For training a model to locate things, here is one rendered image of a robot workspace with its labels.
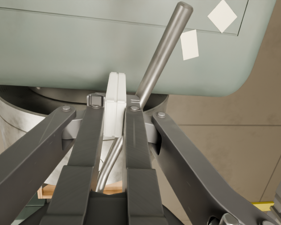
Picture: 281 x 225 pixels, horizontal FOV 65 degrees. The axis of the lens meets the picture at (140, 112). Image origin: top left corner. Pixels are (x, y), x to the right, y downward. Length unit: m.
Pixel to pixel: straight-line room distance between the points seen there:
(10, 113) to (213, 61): 0.28
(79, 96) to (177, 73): 0.15
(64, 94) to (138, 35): 0.15
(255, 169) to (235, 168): 0.22
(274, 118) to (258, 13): 1.98
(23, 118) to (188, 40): 0.24
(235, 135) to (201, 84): 1.84
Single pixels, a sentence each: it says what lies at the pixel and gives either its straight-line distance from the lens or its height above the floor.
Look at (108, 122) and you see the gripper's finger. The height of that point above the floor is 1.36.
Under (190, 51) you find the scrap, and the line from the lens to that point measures 0.27.
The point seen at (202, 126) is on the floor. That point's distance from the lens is 1.93.
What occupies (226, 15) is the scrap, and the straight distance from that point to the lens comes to 0.28.
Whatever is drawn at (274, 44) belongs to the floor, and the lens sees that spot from 1.94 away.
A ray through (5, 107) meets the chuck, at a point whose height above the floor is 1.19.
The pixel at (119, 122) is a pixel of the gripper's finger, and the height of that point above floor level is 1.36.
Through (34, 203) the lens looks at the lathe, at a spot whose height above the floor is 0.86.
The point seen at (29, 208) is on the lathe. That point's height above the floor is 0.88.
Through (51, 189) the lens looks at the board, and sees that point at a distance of 0.90.
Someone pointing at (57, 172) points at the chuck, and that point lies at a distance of 0.36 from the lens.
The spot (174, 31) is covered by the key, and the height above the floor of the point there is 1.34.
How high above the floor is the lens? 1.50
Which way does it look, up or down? 61 degrees down
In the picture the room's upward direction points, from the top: 163 degrees clockwise
